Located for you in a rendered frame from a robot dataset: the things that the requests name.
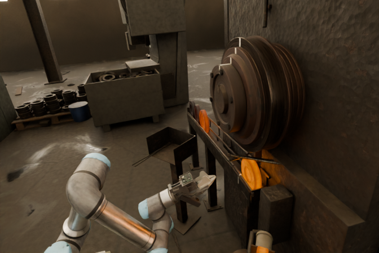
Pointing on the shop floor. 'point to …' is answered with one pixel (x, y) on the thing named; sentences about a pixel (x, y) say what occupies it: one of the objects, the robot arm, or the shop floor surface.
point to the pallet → (49, 108)
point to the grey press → (157, 26)
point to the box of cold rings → (123, 96)
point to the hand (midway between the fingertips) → (213, 178)
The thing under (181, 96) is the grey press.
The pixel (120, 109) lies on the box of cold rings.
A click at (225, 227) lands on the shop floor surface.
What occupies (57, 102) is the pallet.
